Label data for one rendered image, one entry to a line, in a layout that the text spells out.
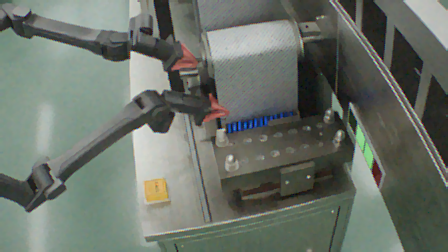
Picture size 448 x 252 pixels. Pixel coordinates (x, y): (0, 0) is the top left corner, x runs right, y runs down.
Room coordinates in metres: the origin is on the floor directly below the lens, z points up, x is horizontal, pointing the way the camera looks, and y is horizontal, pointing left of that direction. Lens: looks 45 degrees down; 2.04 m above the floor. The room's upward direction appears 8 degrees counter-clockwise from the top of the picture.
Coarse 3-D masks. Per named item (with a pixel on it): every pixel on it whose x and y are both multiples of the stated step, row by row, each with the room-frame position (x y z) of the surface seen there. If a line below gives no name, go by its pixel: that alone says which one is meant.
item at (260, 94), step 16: (224, 80) 1.02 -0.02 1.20; (240, 80) 1.02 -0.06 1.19; (256, 80) 1.02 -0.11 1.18; (272, 80) 1.03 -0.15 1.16; (288, 80) 1.03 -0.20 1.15; (224, 96) 1.02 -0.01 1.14; (240, 96) 1.02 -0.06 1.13; (256, 96) 1.02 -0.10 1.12; (272, 96) 1.03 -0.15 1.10; (288, 96) 1.03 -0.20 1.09; (240, 112) 1.02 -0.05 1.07; (256, 112) 1.02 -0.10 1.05; (272, 112) 1.03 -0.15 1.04; (288, 112) 1.03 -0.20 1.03
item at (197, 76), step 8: (200, 56) 1.13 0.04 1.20; (200, 64) 1.09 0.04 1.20; (192, 72) 1.09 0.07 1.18; (200, 72) 1.08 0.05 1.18; (192, 80) 1.11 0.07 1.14; (200, 80) 1.08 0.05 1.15; (208, 80) 1.09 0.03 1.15; (192, 88) 1.08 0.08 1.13; (208, 88) 1.09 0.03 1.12; (208, 128) 1.09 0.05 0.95; (200, 136) 1.10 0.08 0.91; (208, 136) 1.09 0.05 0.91
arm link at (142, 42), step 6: (138, 30) 1.07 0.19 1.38; (144, 30) 1.08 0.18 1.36; (132, 36) 1.08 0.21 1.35; (138, 36) 1.05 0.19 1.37; (144, 36) 1.05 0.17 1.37; (150, 36) 1.06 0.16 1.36; (132, 42) 1.05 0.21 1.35; (138, 42) 1.03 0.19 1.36; (144, 42) 1.03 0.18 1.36; (150, 42) 1.04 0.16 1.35; (132, 48) 1.03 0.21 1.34; (138, 48) 1.02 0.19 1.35; (144, 48) 1.02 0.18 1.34; (150, 48) 1.03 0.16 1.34; (144, 54) 1.03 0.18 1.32; (150, 54) 1.03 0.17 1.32
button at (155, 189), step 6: (150, 180) 0.93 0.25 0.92; (156, 180) 0.92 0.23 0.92; (162, 180) 0.92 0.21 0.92; (144, 186) 0.91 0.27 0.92; (150, 186) 0.90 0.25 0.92; (156, 186) 0.90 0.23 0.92; (162, 186) 0.90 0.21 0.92; (150, 192) 0.88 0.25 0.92; (156, 192) 0.88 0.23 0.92; (162, 192) 0.87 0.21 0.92; (150, 198) 0.86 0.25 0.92; (156, 198) 0.86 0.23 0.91; (162, 198) 0.86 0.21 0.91
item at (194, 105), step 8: (200, 88) 1.05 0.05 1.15; (184, 96) 1.01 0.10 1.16; (192, 96) 1.01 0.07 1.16; (200, 96) 1.02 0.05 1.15; (184, 104) 0.99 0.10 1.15; (192, 104) 0.99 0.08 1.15; (200, 104) 0.99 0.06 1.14; (184, 112) 0.98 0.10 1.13; (192, 112) 0.98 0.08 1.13; (200, 112) 0.97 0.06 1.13; (200, 120) 0.96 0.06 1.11
